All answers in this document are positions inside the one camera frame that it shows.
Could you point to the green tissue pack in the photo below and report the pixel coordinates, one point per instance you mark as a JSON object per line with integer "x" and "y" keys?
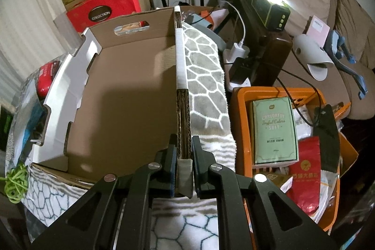
{"x": 273, "y": 133}

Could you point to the dark brown wooden box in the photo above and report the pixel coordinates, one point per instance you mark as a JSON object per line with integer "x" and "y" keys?
{"x": 270, "y": 50}

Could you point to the red paper packet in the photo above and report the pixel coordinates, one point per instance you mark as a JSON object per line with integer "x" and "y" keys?
{"x": 305, "y": 189}

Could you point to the grey white patterned blanket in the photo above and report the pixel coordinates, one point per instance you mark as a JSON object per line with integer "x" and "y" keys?
{"x": 175, "y": 223}

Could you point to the pink box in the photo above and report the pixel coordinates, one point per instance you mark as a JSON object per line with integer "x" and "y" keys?
{"x": 317, "y": 30}

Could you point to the white charger with cable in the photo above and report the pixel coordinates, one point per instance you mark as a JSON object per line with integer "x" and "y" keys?
{"x": 239, "y": 49}

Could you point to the grey slipper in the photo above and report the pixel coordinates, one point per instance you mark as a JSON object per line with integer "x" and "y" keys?
{"x": 313, "y": 58}

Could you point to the red pouch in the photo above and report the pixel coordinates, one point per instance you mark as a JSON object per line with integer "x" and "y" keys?
{"x": 45, "y": 78}

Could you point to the black power adapter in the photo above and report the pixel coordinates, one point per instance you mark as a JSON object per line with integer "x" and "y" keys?
{"x": 240, "y": 70}

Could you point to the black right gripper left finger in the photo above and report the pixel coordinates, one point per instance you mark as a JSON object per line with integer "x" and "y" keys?
{"x": 157, "y": 179}

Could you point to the brown cardboard box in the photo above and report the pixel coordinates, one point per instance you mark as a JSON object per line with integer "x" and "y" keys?
{"x": 112, "y": 104}

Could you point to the orange plastic basket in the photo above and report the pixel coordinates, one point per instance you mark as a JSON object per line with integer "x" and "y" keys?
{"x": 240, "y": 128}

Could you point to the red collection gift box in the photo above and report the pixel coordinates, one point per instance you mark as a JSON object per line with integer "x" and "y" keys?
{"x": 92, "y": 12}

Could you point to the green black portable lamp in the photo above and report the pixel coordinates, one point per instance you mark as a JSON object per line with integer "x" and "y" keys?
{"x": 274, "y": 14}

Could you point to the white power strip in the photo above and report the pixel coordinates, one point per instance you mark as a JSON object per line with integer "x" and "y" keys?
{"x": 229, "y": 57}

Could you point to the black flat pouch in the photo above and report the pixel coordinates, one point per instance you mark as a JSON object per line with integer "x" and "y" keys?
{"x": 327, "y": 131}

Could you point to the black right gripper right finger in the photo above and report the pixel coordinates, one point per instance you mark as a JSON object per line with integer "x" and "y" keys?
{"x": 212, "y": 180}

